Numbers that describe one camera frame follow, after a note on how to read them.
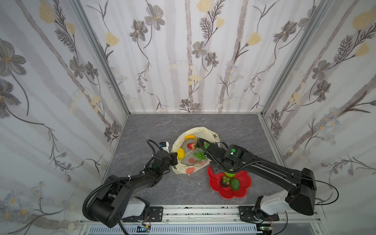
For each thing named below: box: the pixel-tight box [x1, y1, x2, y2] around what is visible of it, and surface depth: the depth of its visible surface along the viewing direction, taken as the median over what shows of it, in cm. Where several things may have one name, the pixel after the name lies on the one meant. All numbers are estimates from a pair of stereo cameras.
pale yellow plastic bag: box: [170, 126, 221, 176], surface depth 95 cm
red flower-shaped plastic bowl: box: [207, 165, 253, 200], surface depth 82 cm
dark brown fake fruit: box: [220, 179, 230, 188], surface depth 83 cm
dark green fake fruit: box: [230, 177, 241, 192], surface depth 82 cm
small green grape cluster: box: [222, 176, 230, 186], surface depth 81 cm
